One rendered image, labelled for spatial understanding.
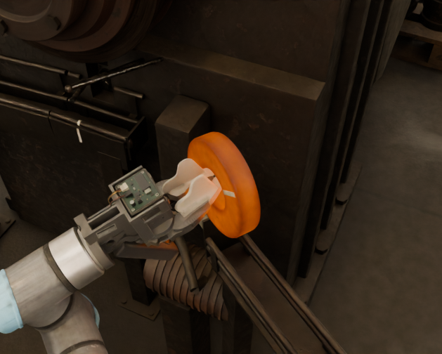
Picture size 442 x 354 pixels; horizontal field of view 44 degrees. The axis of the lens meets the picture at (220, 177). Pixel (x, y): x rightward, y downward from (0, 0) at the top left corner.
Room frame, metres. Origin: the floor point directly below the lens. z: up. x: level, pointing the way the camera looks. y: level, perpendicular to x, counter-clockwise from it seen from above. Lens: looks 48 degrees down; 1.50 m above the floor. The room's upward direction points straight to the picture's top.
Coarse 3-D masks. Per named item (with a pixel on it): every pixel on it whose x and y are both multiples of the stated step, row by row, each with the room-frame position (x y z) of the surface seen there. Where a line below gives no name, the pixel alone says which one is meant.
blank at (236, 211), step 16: (192, 144) 0.56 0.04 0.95; (208, 144) 0.53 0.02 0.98; (224, 144) 0.52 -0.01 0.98; (208, 160) 0.52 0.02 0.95; (224, 160) 0.50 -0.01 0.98; (240, 160) 0.50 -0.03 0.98; (224, 176) 0.49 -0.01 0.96; (240, 176) 0.48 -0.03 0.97; (224, 192) 0.48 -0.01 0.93; (240, 192) 0.46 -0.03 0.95; (256, 192) 0.47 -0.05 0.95; (224, 208) 0.48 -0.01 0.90; (240, 208) 0.45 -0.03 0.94; (256, 208) 0.46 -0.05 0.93; (224, 224) 0.48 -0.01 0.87; (240, 224) 0.45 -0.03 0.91; (256, 224) 0.46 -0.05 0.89
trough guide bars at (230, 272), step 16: (208, 240) 0.58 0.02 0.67; (240, 240) 0.60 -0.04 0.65; (224, 256) 0.55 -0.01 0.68; (256, 256) 0.56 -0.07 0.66; (224, 272) 0.53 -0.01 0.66; (272, 272) 0.51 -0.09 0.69; (240, 288) 0.48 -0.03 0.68; (288, 288) 0.47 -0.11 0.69; (256, 304) 0.44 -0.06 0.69; (304, 304) 0.44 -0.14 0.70; (272, 320) 0.41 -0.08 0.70; (304, 320) 0.42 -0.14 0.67; (272, 336) 0.40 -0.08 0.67; (320, 336) 0.39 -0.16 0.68; (288, 352) 0.36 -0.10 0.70; (336, 352) 0.36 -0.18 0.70
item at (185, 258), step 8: (176, 240) 0.66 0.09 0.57; (184, 240) 0.66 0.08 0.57; (184, 248) 0.64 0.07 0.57; (184, 256) 0.62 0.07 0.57; (184, 264) 0.60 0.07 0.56; (192, 264) 0.60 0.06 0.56; (192, 272) 0.59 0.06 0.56; (192, 280) 0.57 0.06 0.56; (200, 280) 0.58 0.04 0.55; (208, 280) 0.59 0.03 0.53; (192, 288) 0.55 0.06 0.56; (200, 288) 0.56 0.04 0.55
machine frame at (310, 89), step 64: (192, 0) 0.91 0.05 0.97; (256, 0) 0.86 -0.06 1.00; (320, 0) 0.81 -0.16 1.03; (384, 0) 1.25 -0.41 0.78; (0, 64) 1.07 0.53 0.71; (64, 64) 0.99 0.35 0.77; (192, 64) 0.86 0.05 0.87; (256, 64) 0.85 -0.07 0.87; (320, 64) 0.80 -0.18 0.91; (256, 128) 0.79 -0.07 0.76; (320, 128) 0.82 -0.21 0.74; (64, 192) 1.04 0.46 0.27; (320, 192) 0.86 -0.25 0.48; (320, 256) 0.95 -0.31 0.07
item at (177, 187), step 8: (184, 160) 0.51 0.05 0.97; (192, 160) 0.51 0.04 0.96; (184, 168) 0.51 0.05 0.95; (192, 168) 0.51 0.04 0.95; (200, 168) 0.52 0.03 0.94; (176, 176) 0.50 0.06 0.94; (184, 176) 0.51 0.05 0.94; (192, 176) 0.51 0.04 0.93; (208, 176) 0.51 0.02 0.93; (168, 184) 0.50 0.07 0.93; (176, 184) 0.50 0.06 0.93; (184, 184) 0.50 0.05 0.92; (168, 192) 0.49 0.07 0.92; (176, 192) 0.49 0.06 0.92; (184, 192) 0.49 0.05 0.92; (176, 200) 0.49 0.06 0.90
